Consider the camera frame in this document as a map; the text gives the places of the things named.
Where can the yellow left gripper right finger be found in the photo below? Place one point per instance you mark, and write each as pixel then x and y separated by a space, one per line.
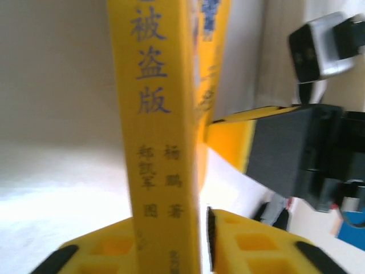
pixel 256 251

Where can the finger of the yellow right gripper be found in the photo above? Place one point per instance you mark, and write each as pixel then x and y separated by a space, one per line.
pixel 256 114
pixel 231 142

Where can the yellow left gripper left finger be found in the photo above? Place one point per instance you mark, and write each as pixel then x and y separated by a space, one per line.
pixel 94 251

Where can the yellow book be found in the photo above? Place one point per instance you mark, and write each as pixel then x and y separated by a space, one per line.
pixel 159 114

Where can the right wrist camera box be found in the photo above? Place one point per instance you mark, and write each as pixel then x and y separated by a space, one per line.
pixel 319 48

